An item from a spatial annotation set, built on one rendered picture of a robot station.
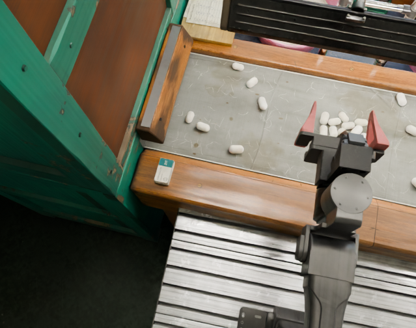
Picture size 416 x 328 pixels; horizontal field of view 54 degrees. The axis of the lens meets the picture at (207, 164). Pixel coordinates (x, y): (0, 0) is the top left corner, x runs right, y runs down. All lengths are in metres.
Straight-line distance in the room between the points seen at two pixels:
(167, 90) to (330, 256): 0.57
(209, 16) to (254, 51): 0.16
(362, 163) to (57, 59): 0.43
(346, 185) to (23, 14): 0.46
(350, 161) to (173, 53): 0.58
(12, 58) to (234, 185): 0.63
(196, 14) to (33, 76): 0.73
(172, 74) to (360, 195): 0.59
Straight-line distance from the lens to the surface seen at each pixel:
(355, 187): 0.59
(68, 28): 0.61
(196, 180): 0.99
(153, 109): 0.97
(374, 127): 0.73
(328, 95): 1.14
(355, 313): 1.10
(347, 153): 0.60
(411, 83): 1.20
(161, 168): 0.99
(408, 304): 1.14
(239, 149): 1.02
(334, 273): 0.64
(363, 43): 0.83
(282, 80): 1.14
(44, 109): 0.58
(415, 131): 1.15
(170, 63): 1.02
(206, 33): 1.17
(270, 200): 0.99
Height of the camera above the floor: 1.72
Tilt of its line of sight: 71 degrees down
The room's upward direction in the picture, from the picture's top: 5 degrees counter-clockwise
